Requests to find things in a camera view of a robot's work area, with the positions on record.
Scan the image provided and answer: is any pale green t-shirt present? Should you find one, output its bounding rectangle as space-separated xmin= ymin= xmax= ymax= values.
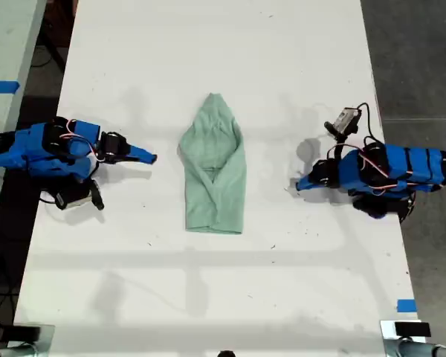
xmin=177 ymin=92 xmax=245 ymax=236

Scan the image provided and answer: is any white side table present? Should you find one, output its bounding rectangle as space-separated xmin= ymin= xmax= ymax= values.
xmin=0 ymin=0 xmax=48 ymax=234

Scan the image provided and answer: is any small blue tape piece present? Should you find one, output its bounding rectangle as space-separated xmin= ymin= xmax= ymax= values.
xmin=396 ymin=298 xmax=418 ymax=314

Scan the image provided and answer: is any small black box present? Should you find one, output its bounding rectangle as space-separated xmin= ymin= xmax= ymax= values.
xmin=394 ymin=321 xmax=432 ymax=338
xmin=12 ymin=324 xmax=42 ymax=341

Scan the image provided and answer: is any grey metal pipe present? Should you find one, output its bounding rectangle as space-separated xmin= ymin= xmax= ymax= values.
xmin=384 ymin=338 xmax=446 ymax=357

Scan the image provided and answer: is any short black camera stalk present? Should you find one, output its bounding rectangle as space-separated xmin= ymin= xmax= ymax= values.
xmin=333 ymin=132 xmax=349 ymax=161
xmin=89 ymin=179 xmax=106 ymax=211

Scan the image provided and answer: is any black camera box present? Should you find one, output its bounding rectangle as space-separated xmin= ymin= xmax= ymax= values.
xmin=323 ymin=107 xmax=359 ymax=136
xmin=55 ymin=185 xmax=92 ymax=211

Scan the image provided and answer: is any black camera cable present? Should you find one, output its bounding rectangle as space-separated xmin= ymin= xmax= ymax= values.
xmin=39 ymin=189 xmax=60 ymax=205
xmin=356 ymin=103 xmax=384 ymax=148

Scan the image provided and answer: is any silver metal bracket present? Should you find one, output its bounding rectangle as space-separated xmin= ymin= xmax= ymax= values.
xmin=379 ymin=319 xmax=433 ymax=341
xmin=5 ymin=324 xmax=56 ymax=357

